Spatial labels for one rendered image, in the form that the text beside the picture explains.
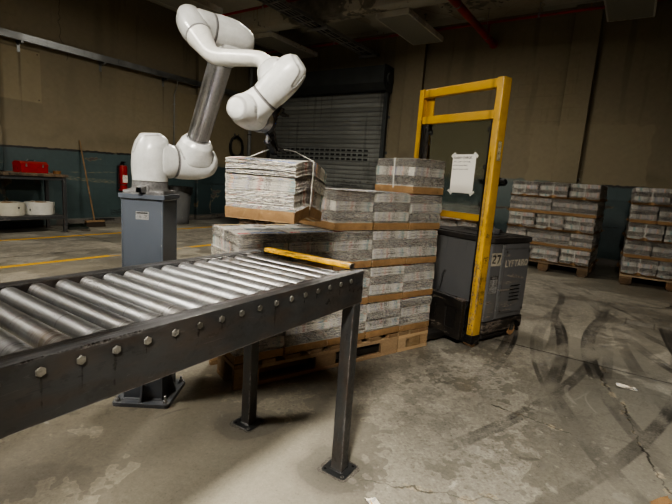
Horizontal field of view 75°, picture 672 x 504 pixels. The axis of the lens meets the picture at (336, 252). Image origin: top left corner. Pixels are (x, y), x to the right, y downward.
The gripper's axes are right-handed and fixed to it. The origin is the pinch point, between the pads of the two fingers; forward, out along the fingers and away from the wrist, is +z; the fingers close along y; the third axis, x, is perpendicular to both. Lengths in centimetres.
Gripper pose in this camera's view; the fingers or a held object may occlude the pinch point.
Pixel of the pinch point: (283, 132)
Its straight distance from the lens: 185.0
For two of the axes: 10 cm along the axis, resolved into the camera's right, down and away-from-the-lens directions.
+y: -1.1, 9.9, 1.0
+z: 2.4, -0.7, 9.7
